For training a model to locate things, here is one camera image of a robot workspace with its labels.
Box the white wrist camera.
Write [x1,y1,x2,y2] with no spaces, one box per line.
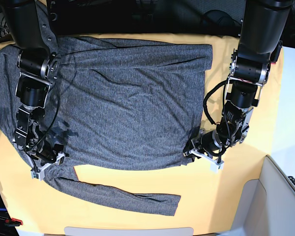
[210,161,224,173]
[30,169,45,181]

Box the yellow table cloth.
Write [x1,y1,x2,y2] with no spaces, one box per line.
[0,33,285,234]

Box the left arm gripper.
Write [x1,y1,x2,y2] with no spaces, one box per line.
[183,129,226,163]

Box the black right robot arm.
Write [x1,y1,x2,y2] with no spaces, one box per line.
[0,0,67,180]

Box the red black clamp right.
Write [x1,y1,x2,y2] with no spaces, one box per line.
[270,40,283,64]

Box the grey tray edge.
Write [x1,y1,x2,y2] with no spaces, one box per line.
[64,227,194,236]

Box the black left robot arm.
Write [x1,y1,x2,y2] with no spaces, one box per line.
[183,0,293,166]

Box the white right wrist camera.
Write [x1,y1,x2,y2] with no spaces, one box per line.
[30,169,45,181]

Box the grey long-sleeve shirt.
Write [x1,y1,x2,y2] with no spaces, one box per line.
[0,0,213,217]

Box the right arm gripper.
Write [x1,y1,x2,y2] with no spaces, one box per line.
[27,141,69,171]

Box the red black clamp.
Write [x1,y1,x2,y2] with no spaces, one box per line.
[270,40,283,64]
[4,218,23,227]

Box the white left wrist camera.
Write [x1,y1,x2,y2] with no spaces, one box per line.
[210,161,224,173]

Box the red black clamp left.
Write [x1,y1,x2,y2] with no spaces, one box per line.
[4,218,23,227]

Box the white cardboard box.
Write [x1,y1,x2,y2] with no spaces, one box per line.
[230,156,295,236]

